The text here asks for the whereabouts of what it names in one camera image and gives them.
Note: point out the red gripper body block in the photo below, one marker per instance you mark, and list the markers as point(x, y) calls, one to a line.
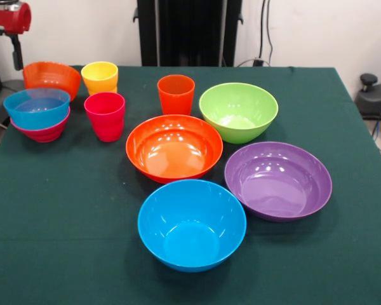
point(6, 20)

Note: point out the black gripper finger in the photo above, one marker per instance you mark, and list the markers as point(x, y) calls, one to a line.
point(16, 54)

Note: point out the small orange bowl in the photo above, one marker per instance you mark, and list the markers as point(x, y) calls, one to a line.
point(54, 76)

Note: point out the small blue bowl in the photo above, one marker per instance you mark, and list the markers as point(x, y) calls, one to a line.
point(35, 117)

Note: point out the pink bowl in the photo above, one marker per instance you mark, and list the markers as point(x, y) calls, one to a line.
point(41, 135)

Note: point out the pink cup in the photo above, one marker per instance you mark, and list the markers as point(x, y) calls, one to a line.
point(106, 124)

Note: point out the large orange bowl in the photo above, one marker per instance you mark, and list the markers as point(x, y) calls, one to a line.
point(174, 152)

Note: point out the green bowl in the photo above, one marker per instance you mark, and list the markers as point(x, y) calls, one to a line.
point(238, 124)

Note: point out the yellow cup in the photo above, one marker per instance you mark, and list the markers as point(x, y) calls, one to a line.
point(98, 77)

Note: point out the orange cup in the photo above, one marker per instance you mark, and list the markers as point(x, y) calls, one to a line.
point(176, 98)

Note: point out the large blue bowl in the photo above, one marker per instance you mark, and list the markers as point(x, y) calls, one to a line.
point(190, 235)

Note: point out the purple bowl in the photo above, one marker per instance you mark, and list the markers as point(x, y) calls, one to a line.
point(273, 184)

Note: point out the dark green tablecloth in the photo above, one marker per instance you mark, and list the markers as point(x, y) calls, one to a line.
point(304, 254)

